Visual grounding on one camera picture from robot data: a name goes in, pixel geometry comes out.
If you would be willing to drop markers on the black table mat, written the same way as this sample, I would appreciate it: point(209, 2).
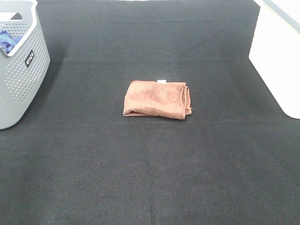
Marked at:
point(74, 159)

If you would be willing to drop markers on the blue cloth in basket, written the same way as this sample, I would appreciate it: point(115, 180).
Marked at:
point(7, 43)

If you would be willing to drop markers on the white plastic basket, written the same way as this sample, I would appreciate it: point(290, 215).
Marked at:
point(275, 52)

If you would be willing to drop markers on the grey perforated laundry basket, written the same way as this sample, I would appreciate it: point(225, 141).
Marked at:
point(23, 68)

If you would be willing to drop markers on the brown microfiber towel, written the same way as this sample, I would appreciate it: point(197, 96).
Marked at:
point(150, 98)

